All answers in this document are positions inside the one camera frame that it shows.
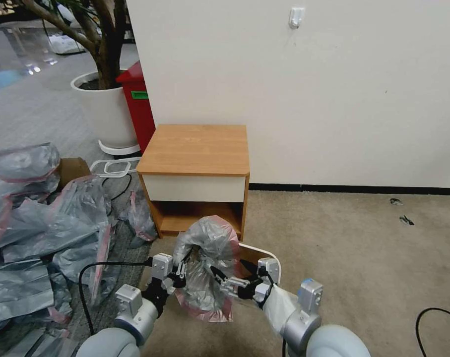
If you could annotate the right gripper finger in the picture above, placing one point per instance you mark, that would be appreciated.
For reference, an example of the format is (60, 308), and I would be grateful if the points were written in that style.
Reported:
(234, 286)
(251, 269)

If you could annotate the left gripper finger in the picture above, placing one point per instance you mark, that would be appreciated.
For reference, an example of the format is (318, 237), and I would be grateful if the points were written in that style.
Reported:
(181, 269)
(174, 282)

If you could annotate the grey pink-trimmed garbage bag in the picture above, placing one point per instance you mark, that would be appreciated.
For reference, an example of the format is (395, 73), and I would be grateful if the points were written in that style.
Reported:
(206, 241)

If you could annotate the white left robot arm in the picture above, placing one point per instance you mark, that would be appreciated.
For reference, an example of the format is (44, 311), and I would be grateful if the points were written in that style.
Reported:
(109, 340)

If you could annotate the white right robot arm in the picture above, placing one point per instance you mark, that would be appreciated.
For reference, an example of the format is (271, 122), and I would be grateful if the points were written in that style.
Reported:
(321, 338)

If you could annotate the crumpled grey garbage bag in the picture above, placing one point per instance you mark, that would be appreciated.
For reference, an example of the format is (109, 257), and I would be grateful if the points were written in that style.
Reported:
(16, 286)
(22, 161)
(83, 260)
(50, 219)
(141, 219)

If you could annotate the white plastic bag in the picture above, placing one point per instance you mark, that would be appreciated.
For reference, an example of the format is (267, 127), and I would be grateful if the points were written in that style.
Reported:
(64, 44)

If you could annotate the wooden nightstand with drawer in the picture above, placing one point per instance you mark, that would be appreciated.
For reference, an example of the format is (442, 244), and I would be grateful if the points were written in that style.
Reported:
(198, 152)

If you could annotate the white plastic bin rim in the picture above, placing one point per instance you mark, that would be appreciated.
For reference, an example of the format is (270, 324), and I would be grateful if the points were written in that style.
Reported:
(98, 163)

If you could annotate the brown cardboard box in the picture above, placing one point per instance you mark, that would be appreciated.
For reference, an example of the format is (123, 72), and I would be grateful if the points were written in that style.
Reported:
(74, 171)

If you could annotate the small dark floor scrap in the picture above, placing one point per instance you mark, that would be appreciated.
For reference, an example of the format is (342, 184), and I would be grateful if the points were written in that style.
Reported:
(407, 220)
(396, 202)

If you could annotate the red plastic bin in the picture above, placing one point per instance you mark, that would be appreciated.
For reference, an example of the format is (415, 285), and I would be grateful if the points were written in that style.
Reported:
(139, 104)

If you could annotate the white round plant pot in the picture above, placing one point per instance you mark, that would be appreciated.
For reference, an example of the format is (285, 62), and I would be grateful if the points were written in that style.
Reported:
(105, 111)

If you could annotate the brown tree trunk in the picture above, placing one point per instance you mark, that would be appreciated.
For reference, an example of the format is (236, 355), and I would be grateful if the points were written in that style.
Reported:
(105, 44)

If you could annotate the black wall baseboard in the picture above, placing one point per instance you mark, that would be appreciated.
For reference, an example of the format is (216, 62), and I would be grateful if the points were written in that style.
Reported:
(358, 189)

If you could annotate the white wall hook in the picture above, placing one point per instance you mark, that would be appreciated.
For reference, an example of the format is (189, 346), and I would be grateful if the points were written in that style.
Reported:
(296, 16)

